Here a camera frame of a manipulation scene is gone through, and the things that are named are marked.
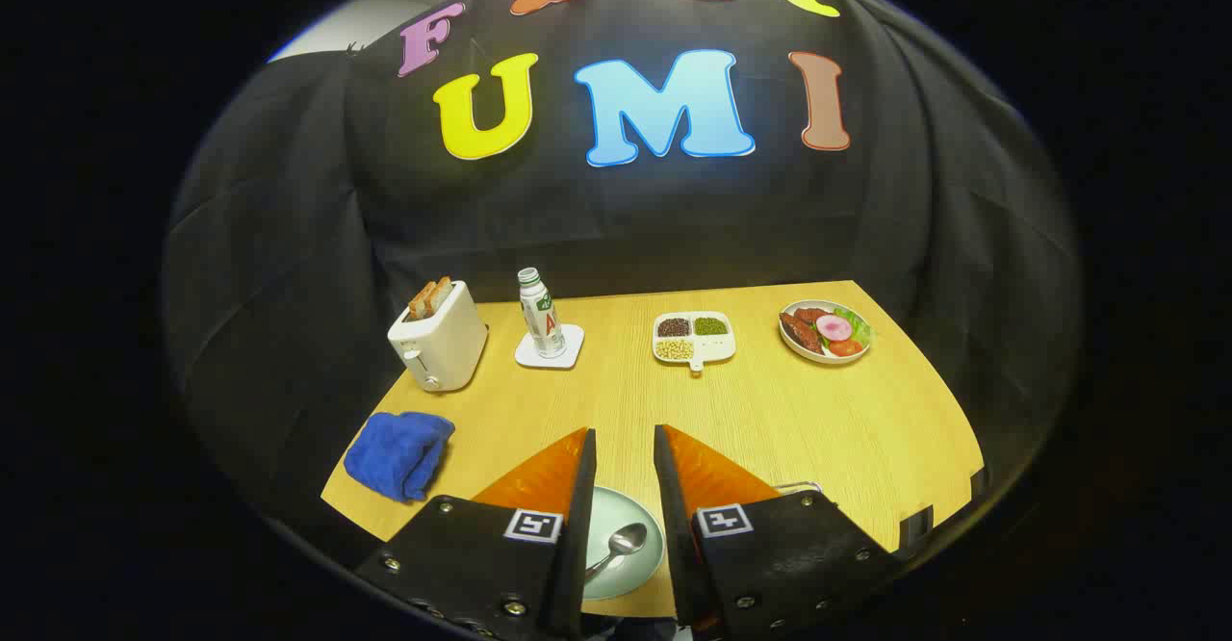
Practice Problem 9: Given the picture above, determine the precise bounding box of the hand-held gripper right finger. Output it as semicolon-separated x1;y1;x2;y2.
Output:
653;423;906;634

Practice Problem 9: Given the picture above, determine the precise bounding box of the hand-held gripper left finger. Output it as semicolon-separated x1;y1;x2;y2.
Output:
354;427;598;641

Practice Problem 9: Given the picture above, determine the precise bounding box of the wooden handled metal spoon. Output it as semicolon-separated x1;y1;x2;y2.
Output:
583;523;649;586

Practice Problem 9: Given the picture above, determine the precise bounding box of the pale green plate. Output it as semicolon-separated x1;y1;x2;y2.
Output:
581;486;666;602

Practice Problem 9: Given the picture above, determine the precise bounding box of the white divided bean dish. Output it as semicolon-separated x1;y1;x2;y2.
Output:
652;311;737;373

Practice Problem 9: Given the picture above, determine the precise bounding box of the white square coaster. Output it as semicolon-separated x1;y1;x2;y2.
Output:
514;322;586;371

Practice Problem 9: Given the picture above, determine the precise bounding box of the white drink bottle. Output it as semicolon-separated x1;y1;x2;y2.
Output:
517;268;567;360

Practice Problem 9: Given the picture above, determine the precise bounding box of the blue cloth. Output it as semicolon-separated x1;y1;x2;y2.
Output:
344;412;456;503

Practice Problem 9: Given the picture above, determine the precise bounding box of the white toaster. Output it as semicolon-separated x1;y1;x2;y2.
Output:
387;280;489;393

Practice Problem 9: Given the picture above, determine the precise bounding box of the plate of food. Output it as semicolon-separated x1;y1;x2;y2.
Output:
778;299;873;365

